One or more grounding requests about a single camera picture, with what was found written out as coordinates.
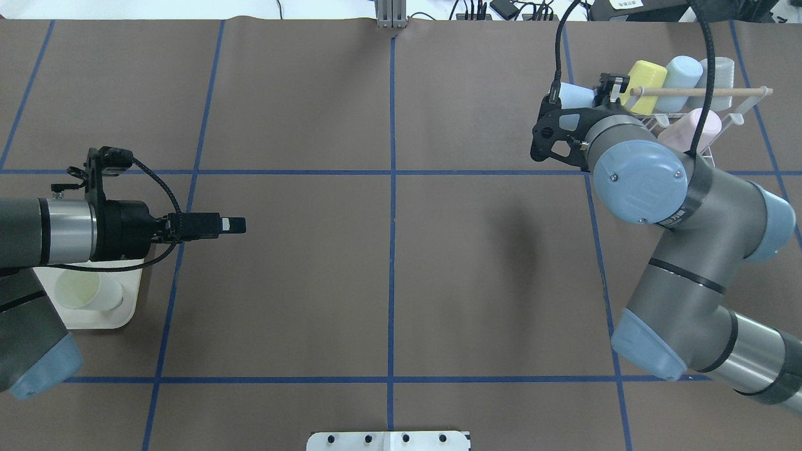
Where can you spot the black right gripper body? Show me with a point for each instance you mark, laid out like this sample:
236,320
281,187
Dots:
606,87

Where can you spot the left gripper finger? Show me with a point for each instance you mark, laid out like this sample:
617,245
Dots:
233,225

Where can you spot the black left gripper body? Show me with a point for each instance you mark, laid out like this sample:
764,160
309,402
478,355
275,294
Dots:
127,228

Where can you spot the yellow plastic cup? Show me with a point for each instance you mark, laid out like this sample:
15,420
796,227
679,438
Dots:
643,74

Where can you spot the light blue plastic cup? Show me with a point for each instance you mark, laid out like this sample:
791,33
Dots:
683,72

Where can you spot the cream plastic cup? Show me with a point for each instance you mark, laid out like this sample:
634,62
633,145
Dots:
88,291

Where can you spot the pink plastic cup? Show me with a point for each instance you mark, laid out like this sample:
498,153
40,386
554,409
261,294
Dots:
679,135

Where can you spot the grey plastic cup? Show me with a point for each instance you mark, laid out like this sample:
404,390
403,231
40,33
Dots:
723,78

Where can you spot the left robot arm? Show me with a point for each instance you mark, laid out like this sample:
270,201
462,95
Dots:
38,351

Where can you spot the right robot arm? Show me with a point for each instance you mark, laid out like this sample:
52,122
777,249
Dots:
713,222

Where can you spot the cream plastic tray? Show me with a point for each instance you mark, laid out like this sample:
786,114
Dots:
80,257

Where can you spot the white wire cup rack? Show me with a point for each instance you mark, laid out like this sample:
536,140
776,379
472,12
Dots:
743,101

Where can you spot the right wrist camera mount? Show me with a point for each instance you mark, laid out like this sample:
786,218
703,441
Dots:
570,125

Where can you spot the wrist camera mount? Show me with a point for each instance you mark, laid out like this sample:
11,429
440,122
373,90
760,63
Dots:
101,162
570,125

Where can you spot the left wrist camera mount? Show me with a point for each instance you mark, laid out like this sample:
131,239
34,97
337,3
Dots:
101,162

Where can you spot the aluminium frame post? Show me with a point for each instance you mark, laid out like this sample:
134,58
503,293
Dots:
391,13

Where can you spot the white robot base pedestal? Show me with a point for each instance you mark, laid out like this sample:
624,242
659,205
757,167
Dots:
391,440

